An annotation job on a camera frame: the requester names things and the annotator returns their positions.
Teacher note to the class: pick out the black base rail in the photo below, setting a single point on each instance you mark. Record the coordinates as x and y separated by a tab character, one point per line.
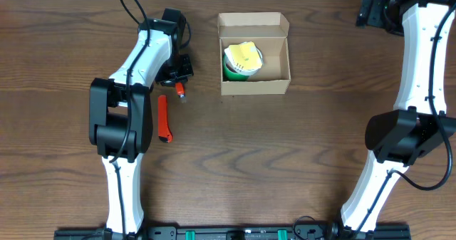
298	231

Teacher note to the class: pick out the orange stapler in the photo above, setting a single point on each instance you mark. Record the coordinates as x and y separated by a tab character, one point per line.
180	89

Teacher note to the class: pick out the open cardboard box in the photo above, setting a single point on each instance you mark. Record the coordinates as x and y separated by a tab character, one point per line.
256	45

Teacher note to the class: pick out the green tape roll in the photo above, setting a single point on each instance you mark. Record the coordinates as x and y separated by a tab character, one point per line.
229	73

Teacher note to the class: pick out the orange utility knife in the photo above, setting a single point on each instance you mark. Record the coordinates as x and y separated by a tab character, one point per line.
164	132

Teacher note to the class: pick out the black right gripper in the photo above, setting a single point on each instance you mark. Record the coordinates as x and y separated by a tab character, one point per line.
368	11

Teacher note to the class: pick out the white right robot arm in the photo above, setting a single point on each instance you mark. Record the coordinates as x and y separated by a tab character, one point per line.
418	122

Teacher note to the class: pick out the yellow sticky note pad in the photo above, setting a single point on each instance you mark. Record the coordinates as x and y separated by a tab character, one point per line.
244	56

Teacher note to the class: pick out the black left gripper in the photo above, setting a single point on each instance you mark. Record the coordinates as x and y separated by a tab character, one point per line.
177	75

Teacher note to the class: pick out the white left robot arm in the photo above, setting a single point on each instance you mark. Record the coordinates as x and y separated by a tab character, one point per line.
120	118

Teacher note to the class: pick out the white masking tape roll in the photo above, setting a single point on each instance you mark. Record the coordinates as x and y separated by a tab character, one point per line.
249	67

